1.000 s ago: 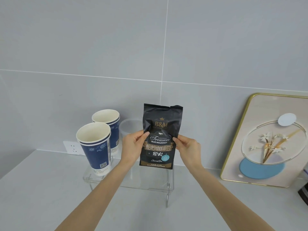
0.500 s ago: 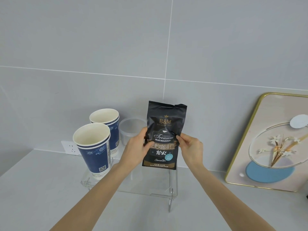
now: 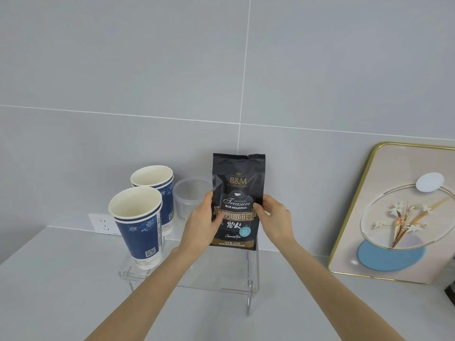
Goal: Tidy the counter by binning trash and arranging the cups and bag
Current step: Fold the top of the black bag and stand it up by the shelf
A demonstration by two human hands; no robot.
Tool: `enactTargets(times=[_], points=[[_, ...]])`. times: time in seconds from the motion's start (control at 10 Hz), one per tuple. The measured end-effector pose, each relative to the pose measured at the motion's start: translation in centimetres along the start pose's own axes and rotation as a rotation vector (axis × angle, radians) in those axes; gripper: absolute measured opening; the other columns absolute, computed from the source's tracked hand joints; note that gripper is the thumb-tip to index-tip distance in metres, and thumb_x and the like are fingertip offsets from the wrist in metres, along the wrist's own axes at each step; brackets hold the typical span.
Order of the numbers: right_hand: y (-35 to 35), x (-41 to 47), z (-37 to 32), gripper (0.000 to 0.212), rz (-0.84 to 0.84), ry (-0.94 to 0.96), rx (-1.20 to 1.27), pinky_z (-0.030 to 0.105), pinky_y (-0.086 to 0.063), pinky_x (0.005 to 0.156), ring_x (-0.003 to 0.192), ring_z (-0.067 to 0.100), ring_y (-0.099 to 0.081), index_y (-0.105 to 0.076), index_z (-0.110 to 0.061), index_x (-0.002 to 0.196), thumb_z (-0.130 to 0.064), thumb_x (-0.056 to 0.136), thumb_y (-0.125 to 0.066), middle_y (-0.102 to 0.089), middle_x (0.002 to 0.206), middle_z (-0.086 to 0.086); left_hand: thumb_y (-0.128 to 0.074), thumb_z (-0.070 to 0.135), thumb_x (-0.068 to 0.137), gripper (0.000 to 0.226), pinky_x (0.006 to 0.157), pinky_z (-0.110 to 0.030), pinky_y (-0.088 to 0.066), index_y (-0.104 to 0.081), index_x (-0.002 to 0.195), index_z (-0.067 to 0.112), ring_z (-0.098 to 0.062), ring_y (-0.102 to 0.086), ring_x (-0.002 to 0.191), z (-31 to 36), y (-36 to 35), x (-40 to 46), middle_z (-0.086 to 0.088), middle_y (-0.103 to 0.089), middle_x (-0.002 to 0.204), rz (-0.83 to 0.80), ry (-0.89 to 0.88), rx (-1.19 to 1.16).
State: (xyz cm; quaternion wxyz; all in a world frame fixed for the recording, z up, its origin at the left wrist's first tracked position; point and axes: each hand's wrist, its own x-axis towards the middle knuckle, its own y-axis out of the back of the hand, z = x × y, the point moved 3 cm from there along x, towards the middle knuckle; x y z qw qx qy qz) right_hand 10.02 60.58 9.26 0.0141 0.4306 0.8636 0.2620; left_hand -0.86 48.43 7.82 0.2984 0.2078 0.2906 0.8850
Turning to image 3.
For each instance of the person's right forearm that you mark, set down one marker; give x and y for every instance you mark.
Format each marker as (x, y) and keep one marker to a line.
(327, 294)

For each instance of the person's left forearm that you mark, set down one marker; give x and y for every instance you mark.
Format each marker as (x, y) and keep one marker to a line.
(149, 294)

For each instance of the gold framed flower picture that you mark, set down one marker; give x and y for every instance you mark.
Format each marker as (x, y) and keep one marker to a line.
(394, 223)

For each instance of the black coffee bean bag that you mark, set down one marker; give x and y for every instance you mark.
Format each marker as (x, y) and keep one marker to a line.
(239, 181)

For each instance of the person's left hand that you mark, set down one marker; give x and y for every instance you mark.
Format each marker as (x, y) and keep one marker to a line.
(199, 227)

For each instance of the blue and white paper cup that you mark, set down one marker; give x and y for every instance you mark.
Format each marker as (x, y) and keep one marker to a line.
(166, 209)
(140, 241)
(133, 204)
(151, 175)

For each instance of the clear acrylic shelf riser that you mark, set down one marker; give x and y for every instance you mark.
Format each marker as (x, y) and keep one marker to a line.
(217, 276)

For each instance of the person's right hand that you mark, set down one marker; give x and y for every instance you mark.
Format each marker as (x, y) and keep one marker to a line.
(279, 223)

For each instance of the clear plastic container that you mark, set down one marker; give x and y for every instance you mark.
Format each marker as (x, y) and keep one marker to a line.
(186, 197)

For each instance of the person's left thumb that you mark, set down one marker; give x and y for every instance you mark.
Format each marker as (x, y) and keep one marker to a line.
(221, 218)

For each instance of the white wall socket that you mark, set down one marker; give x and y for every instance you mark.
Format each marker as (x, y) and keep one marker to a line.
(103, 225)

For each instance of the person's right thumb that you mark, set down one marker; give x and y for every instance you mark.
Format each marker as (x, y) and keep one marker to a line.
(261, 211)

